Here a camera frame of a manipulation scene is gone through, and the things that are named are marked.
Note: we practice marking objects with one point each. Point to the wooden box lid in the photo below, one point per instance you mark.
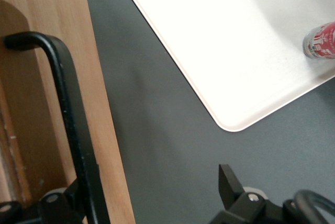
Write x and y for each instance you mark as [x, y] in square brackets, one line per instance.
[39, 103]

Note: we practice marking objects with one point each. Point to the white rectangular tray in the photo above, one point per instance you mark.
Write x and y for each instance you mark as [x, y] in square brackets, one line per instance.
[235, 46]

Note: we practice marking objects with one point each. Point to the red soda can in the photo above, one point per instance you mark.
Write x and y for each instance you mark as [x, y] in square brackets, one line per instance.
[320, 42]

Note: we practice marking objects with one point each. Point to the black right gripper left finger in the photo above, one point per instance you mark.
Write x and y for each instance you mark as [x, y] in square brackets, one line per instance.
[62, 205]

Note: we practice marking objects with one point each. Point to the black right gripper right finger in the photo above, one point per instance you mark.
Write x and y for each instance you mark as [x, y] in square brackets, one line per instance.
[235, 197]

